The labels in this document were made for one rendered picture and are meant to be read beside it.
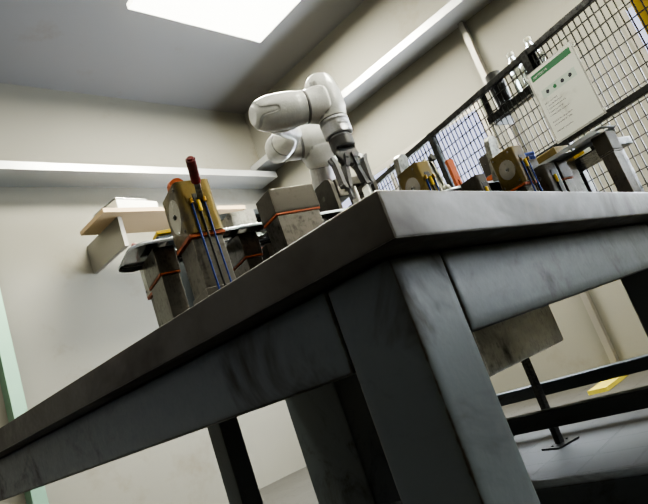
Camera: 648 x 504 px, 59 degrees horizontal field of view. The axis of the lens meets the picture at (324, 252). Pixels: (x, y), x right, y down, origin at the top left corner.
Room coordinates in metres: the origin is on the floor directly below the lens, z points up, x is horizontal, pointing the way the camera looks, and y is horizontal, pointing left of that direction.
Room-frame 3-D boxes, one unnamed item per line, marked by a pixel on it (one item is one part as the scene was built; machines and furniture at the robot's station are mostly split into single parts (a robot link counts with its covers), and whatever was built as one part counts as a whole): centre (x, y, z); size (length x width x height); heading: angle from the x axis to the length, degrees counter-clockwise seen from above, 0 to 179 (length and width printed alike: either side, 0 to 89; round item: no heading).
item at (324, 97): (1.63, -0.15, 1.39); 0.13 x 0.11 x 0.16; 111
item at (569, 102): (2.10, -1.07, 1.30); 0.23 x 0.02 x 0.31; 33
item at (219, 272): (1.15, 0.23, 0.88); 0.14 x 0.09 x 0.36; 33
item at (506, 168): (1.67, -0.62, 0.87); 0.12 x 0.07 x 0.35; 33
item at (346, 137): (1.64, -0.16, 1.20); 0.08 x 0.07 x 0.09; 123
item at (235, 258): (1.41, 0.19, 0.84); 0.12 x 0.05 x 0.29; 33
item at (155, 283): (1.30, 0.37, 0.84); 0.12 x 0.05 x 0.29; 33
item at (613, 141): (1.65, -0.89, 0.84); 0.05 x 0.05 x 0.29; 33
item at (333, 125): (1.64, -0.16, 1.28); 0.09 x 0.09 x 0.06
